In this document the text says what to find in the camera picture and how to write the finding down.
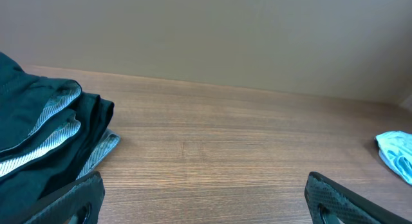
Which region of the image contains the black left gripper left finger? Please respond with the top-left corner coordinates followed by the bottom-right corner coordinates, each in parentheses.
top-left (21, 171), bottom-right (105, 224)

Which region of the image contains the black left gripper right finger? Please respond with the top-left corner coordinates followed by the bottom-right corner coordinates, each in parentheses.
top-left (304, 171), bottom-right (411, 224)

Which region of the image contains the light blue t-shirt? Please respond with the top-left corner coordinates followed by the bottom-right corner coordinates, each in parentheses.
top-left (375, 131), bottom-right (411, 185)

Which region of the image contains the folded dark clothes stack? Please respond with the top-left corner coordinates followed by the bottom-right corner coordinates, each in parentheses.
top-left (1, 55), bottom-right (120, 223)

